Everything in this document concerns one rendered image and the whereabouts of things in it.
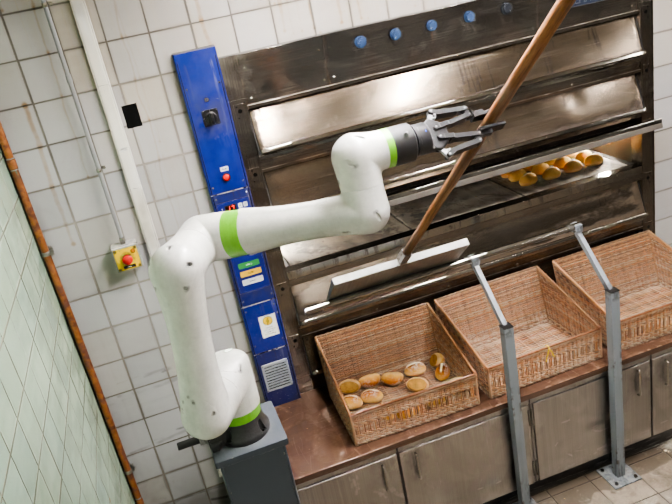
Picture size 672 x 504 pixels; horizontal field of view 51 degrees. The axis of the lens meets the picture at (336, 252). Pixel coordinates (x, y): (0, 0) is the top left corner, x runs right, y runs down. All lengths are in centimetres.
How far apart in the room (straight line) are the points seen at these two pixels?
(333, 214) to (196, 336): 43
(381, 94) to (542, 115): 78
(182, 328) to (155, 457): 172
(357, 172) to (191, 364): 60
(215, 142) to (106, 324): 86
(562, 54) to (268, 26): 131
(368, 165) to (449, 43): 156
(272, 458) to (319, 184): 130
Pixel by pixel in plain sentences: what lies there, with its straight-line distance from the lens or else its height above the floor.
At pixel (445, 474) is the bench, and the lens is 312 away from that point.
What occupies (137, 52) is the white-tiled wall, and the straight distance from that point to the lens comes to 276.
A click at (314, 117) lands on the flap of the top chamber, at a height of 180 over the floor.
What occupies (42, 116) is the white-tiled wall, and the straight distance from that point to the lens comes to 279.
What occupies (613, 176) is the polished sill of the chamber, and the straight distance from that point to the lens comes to 364.
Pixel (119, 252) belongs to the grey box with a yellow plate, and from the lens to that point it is 283.
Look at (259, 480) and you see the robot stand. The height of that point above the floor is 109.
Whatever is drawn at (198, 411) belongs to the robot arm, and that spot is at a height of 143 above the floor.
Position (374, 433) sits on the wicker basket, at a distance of 292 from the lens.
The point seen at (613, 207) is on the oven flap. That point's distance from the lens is 370.
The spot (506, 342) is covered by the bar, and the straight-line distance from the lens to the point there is 284.
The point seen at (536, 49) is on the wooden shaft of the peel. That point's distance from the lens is 153.
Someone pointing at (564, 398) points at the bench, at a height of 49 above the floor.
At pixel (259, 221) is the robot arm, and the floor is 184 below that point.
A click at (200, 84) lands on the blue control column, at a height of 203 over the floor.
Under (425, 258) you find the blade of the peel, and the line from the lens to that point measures 267.
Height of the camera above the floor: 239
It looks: 23 degrees down
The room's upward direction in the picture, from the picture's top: 11 degrees counter-clockwise
